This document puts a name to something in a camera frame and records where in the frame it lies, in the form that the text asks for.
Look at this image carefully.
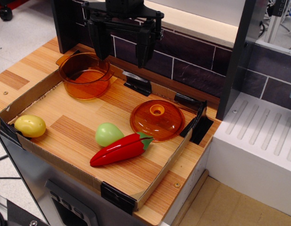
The green plastic pear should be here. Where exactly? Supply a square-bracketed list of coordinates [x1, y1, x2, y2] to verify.
[95, 122, 124, 147]

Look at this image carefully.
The white drying rack sink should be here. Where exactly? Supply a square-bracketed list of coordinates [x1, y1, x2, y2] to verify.
[206, 93, 291, 216]

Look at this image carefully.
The dark grey vertical post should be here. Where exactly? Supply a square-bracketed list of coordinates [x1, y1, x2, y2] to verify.
[216, 0, 267, 120]

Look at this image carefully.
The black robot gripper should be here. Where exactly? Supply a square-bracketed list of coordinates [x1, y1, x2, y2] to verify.
[82, 0, 164, 68]

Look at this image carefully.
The cardboard fence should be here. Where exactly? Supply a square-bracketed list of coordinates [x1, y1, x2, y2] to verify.
[0, 49, 214, 216]

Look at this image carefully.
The orange transparent pot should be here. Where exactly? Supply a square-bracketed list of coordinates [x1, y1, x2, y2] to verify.
[56, 52, 114, 100]

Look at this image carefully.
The black caster wheel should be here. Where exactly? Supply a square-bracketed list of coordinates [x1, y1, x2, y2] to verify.
[0, 6, 13, 21]

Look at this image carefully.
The yellow plastic potato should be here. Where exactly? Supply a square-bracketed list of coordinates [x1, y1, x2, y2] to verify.
[14, 115, 46, 138]

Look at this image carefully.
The orange transparent pot lid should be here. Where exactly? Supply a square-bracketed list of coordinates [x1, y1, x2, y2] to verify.
[130, 100, 185, 142]

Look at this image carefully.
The red plastic chili pepper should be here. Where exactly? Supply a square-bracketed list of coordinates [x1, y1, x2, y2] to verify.
[90, 132, 154, 167]

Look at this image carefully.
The toy oven front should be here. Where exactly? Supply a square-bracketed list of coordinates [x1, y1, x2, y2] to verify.
[0, 135, 143, 226]

